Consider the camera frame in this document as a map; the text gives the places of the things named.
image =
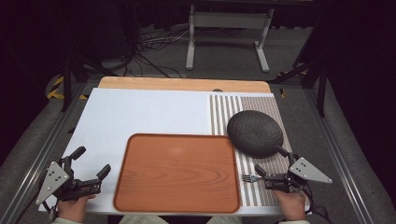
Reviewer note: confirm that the striped grey placemat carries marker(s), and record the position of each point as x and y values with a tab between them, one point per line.
222	109

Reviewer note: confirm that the person's leg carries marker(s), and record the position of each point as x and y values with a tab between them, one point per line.
141	220
224	220

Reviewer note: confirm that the person's left hand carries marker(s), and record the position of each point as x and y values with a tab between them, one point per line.
73	209

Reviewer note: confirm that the silver metal fork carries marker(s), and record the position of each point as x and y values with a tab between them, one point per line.
249	178

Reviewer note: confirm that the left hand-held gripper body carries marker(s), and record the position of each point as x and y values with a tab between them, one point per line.
51	182

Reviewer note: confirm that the grey metal stand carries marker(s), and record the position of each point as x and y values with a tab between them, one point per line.
229	20

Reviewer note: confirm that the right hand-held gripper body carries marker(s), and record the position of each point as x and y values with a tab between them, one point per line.
306	171

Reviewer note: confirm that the yellow black floor tape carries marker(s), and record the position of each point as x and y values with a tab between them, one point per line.
55	91

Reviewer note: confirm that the aluminium floor rail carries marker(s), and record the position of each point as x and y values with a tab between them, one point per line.
341	155
34	163

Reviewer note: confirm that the person's right leg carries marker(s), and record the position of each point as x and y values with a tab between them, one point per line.
224	220

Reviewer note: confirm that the person's right hand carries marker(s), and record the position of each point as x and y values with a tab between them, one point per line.
292	206

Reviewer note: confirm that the black tripod stand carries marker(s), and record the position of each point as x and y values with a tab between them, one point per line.
322	90
66	81

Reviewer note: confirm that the brown wooden tray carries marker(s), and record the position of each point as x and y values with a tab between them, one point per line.
177	174

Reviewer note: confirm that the person's left leg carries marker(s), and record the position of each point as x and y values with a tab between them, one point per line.
141	220

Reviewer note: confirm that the white table board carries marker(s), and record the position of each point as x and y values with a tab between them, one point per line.
140	112

